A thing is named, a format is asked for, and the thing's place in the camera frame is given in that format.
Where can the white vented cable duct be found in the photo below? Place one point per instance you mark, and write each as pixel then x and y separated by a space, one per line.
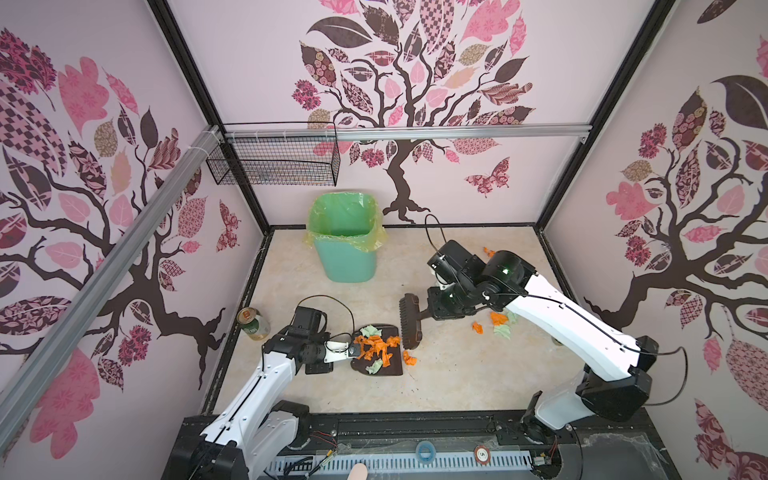
pixel 399 463

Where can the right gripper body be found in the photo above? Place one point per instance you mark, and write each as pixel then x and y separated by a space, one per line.
pixel 450 301

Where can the dark brown hand brush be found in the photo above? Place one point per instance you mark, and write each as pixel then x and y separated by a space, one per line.
pixel 411 316

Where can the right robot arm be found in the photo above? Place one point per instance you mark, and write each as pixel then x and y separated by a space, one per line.
pixel 615 382

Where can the green drink can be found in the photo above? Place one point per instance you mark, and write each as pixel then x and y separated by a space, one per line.
pixel 253 324

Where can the black wire basket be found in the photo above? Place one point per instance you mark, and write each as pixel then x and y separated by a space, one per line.
pixel 277 153

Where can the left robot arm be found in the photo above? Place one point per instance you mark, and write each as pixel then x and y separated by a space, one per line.
pixel 257 425

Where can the light green bin liner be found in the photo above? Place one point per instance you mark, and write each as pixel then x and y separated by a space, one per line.
pixel 351 218

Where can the aluminium frame bar back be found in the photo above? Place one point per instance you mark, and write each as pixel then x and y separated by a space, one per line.
pixel 413 133

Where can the green paper scrap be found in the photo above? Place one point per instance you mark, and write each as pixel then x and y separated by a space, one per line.
pixel 374 367
pixel 370 331
pixel 503 330
pixel 512 317

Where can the dark brown dustpan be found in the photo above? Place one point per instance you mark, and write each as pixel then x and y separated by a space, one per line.
pixel 396 367

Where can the aluminium frame bar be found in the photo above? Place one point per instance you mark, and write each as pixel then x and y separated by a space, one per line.
pixel 413 133
pixel 34 377

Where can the green trash bin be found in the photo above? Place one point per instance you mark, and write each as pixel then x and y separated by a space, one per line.
pixel 345 264

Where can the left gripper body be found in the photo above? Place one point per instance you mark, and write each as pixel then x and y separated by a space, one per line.
pixel 316 365

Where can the long orange paper scrap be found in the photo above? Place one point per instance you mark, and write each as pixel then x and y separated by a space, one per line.
pixel 377 348

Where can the aluminium frame bar left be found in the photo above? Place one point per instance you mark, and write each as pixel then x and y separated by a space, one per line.
pixel 34 377

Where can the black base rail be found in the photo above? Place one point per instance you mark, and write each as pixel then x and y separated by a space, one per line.
pixel 590 448

